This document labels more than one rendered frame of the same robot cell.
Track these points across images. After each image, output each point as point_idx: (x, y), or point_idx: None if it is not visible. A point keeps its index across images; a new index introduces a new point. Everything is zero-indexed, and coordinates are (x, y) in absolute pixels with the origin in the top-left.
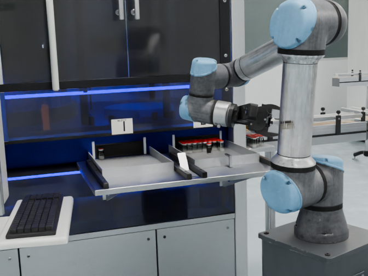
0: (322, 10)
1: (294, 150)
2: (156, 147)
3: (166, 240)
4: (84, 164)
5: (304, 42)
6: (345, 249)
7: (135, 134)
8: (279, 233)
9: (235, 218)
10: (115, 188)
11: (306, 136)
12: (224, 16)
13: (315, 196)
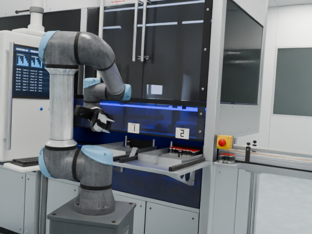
0: (58, 37)
1: (49, 133)
2: (160, 147)
3: (151, 211)
4: None
5: (45, 59)
6: (70, 217)
7: (149, 136)
8: None
9: (199, 213)
10: None
11: (54, 124)
12: (204, 61)
13: (62, 171)
